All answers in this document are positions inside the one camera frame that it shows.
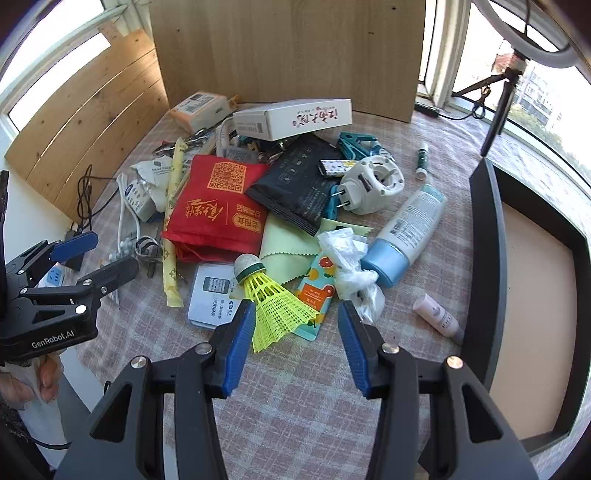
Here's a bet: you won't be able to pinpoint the pine plank panel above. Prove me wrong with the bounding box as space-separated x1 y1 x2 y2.
4 28 171 222

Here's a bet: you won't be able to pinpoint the black storage tray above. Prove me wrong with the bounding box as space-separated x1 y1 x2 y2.
462 157 591 455

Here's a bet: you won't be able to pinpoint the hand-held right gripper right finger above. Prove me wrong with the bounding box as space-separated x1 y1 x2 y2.
337 300 541 480

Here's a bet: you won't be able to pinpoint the long yellow patterned packet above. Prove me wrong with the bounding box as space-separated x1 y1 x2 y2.
159 137 188 309

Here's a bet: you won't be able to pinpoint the white power strip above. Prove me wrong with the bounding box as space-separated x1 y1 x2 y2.
39 263 70 289

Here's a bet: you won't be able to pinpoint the small pink bottle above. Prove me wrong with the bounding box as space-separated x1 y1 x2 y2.
412 294 465 344

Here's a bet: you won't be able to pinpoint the black power cable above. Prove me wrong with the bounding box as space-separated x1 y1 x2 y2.
434 83 490 121

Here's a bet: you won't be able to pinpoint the white charger blue print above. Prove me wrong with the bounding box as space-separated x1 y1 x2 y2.
117 173 160 223

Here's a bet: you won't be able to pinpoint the white patterned lighter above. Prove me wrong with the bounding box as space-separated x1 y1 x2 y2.
320 159 355 178

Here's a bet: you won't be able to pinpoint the metal pliers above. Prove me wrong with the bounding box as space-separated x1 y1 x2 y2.
152 127 218 155

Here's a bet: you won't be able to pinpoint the white card packet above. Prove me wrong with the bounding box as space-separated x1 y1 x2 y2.
187 262 252 329

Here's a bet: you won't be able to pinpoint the white cardboard box red print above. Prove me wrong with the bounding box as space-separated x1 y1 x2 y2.
232 98 354 141

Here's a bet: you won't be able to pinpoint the black foil packet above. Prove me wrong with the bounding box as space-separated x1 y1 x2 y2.
245 136 345 236

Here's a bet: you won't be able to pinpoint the white wet wipe packet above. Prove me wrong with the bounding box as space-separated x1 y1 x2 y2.
130 156 178 213

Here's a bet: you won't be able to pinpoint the grey packet blue logo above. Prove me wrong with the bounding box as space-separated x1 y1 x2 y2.
224 145 259 164

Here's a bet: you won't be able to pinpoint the large tan wood board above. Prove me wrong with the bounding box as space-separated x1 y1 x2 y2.
148 0 426 123

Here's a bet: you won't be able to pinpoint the white ring light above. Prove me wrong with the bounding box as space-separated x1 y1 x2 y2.
471 0 589 70

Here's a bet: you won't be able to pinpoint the small cardboard box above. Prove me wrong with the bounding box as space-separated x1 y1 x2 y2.
167 91 234 132

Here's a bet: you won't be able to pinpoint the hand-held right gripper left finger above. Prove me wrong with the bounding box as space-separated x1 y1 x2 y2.
55 300 257 480

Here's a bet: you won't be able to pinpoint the teal clothespin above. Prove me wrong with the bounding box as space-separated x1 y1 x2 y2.
338 131 384 160

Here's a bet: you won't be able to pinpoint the red fabric bag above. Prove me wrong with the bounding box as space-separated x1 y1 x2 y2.
161 154 271 264

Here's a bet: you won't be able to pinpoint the light green cleaning cloth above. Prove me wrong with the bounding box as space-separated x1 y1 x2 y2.
259 215 370 287

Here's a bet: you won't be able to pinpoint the yellow plastic shuttlecock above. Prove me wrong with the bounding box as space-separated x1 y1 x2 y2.
233 254 319 354

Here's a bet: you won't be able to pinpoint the white lotion bottle blue cap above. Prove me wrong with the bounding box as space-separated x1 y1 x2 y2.
360 184 448 289

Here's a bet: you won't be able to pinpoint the white charger cable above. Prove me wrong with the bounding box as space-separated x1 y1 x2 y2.
116 173 141 259

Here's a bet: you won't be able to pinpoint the green glitter tube white caps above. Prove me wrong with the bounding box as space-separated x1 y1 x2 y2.
414 142 430 181

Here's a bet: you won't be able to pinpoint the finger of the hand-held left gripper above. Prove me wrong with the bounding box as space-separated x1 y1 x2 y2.
4 232 99 289
14 256 139 325

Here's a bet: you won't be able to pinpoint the white plug-in adapter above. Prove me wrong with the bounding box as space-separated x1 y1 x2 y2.
331 154 404 215

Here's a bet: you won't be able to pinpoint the orange fruit print packet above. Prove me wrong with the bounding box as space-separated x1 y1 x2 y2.
291 251 337 341

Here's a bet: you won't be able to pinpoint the white plastic bag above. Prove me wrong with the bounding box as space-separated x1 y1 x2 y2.
316 227 386 324

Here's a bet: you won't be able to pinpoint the thin black cable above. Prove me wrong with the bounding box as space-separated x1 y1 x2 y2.
69 164 121 236

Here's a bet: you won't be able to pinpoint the person's left hand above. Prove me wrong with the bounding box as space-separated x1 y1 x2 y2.
0 355 63 411

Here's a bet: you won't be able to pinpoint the white earbuds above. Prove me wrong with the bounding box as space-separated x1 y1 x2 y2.
108 237 134 261

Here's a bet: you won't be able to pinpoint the blue clothespin white disc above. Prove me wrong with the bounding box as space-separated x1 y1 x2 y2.
323 182 345 220

